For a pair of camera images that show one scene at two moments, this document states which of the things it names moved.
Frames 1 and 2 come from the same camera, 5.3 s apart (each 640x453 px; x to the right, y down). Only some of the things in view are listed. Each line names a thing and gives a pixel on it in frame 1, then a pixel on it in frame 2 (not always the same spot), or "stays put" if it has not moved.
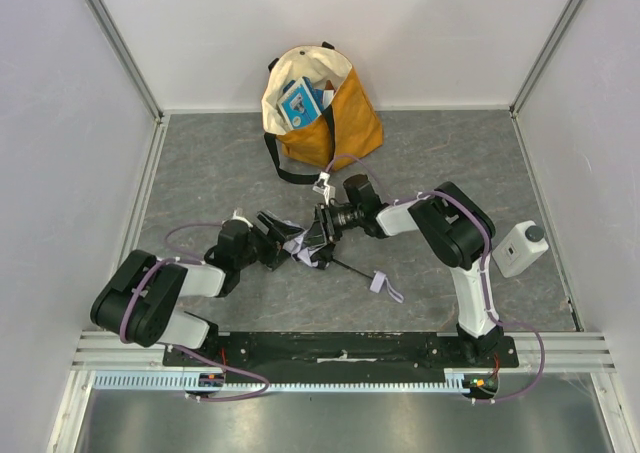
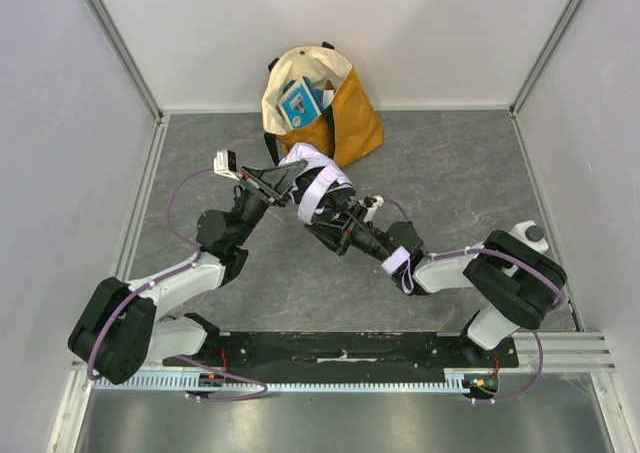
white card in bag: x=327 y=95 stays put
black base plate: x=341 y=353 stays put
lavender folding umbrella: x=378 y=279 to x=322 y=189
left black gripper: x=273 y=240 to x=261 y=186
